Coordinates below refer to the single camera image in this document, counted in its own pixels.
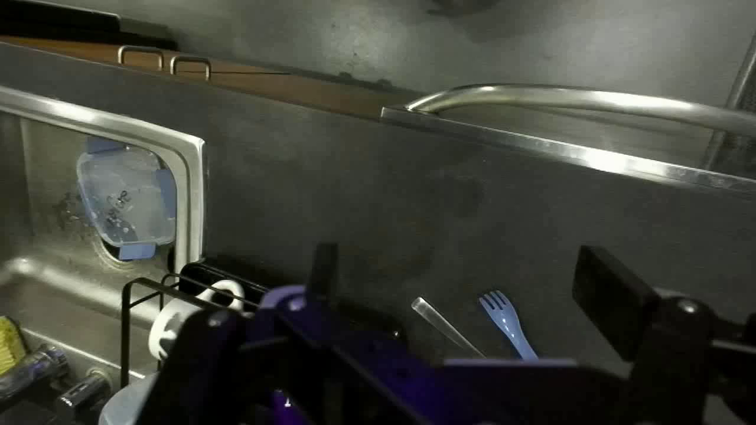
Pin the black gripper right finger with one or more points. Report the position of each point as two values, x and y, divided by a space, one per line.
615 297

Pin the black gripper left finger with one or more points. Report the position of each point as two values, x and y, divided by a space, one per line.
322 275

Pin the white mug checkered band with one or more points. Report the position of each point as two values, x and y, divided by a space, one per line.
168 327

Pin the lower wooden cabinet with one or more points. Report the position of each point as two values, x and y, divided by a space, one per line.
260 83

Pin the white plastic container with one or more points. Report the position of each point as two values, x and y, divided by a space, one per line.
126 401

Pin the stainless steel sink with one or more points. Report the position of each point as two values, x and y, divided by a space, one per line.
48 266

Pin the yellow sponge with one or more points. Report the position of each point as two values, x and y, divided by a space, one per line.
8 344

